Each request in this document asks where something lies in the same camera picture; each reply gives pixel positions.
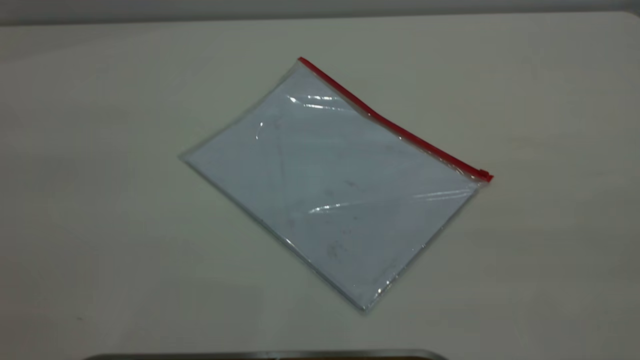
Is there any clear plastic red-zipper bag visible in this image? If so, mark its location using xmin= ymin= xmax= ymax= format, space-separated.
xmin=178 ymin=56 xmax=495 ymax=314

